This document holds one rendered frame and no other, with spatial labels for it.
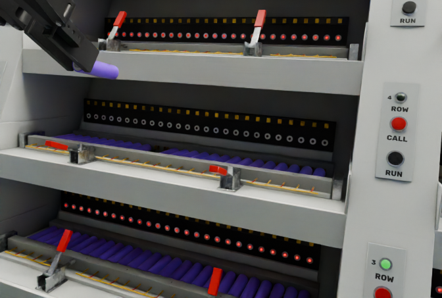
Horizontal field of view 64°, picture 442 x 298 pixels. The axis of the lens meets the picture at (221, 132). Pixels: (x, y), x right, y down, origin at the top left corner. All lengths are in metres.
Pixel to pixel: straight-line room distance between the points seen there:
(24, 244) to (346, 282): 0.56
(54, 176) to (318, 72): 0.45
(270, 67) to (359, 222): 0.24
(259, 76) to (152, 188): 0.23
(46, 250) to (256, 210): 0.40
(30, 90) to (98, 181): 0.28
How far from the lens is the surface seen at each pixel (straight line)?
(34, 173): 0.69
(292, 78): 0.52
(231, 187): 0.51
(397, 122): 0.48
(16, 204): 0.82
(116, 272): 0.65
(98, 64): 0.45
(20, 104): 0.79
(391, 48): 0.52
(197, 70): 0.56
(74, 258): 0.69
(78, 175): 0.62
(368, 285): 0.47
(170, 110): 0.73
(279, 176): 0.52
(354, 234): 0.47
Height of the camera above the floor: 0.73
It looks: 10 degrees up
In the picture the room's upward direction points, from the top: 10 degrees clockwise
